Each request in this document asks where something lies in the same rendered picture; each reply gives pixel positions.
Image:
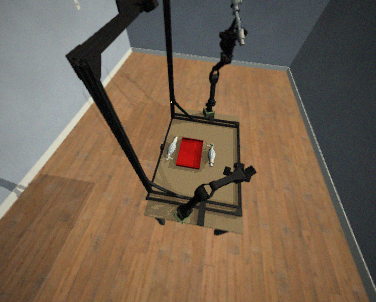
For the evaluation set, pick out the red tray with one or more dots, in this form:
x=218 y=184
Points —
x=190 y=153

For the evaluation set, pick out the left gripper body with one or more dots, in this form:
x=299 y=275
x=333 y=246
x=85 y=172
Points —
x=231 y=40

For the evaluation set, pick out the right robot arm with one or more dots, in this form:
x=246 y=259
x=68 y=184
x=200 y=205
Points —
x=238 y=175

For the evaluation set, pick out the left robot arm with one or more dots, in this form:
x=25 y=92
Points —
x=214 y=77

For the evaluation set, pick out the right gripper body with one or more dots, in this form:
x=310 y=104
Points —
x=227 y=171

